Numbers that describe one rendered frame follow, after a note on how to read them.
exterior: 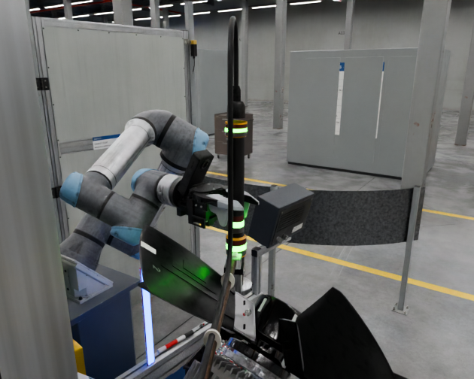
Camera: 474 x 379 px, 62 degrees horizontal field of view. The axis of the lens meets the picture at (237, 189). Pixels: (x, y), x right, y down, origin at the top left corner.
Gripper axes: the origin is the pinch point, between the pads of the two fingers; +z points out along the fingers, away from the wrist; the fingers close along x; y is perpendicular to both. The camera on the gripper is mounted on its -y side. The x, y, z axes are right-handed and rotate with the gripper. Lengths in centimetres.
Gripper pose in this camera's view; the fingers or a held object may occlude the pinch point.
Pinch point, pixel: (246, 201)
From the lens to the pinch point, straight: 79.2
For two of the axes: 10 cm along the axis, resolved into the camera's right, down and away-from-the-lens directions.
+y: 0.0, 9.6, 2.8
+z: 7.5, 1.8, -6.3
